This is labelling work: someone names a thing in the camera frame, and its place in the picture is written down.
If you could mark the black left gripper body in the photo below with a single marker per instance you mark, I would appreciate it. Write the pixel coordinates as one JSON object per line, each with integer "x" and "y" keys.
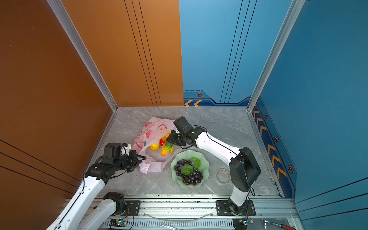
{"x": 130, "y": 162}

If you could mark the pink printed plastic bag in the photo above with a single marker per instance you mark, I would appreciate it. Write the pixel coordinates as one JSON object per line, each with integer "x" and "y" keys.
{"x": 154, "y": 130}

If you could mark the aluminium front rail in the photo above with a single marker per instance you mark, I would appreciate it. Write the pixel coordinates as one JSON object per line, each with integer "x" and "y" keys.
{"x": 167, "y": 208}

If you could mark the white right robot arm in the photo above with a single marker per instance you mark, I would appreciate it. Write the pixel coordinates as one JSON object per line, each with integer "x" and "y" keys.
{"x": 243, "y": 166}

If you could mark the dark purple grape bunch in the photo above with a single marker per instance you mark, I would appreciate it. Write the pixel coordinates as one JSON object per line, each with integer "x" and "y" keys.
{"x": 185, "y": 171}

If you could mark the green circuit board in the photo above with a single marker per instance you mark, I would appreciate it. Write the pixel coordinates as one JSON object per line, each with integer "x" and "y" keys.
{"x": 117, "y": 223}

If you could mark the clear tape roll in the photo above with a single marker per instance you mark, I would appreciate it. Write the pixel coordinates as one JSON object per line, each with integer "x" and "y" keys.
{"x": 223, "y": 177}

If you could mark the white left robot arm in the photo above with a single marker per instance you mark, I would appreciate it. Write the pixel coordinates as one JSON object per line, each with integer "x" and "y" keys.
{"x": 113, "y": 203}

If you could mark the red handled screwdriver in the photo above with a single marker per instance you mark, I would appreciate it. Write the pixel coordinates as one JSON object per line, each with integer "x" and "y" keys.
{"x": 283, "y": 226}

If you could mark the green lime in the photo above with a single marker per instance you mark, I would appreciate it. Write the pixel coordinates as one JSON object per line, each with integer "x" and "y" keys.
{"x": 196, "y": 163}

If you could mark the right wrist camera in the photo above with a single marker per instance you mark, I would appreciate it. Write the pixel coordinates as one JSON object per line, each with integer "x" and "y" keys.
{"x": 182, "y": 125}

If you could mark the small red orange mango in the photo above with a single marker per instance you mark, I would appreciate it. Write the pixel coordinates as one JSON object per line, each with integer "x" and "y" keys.
{"x": 162, "y": 141}

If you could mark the yellow lemon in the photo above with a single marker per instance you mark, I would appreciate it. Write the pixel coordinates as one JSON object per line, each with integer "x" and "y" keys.
{"x": 155, "y": 147}

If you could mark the light green fruit plate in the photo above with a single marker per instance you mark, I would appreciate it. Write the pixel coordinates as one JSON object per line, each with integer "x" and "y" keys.
{"x": 187, "y": 155}

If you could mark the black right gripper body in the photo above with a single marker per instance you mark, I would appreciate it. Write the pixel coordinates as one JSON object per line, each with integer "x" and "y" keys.
{"x": 178, "y": 137}

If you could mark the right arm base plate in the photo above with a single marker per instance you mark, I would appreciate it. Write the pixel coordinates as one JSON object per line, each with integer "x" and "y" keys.
{"x": 224, "y": 209}

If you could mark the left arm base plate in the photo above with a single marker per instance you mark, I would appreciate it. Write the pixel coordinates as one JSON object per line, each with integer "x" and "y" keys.
{"x": 130, "y": 207}

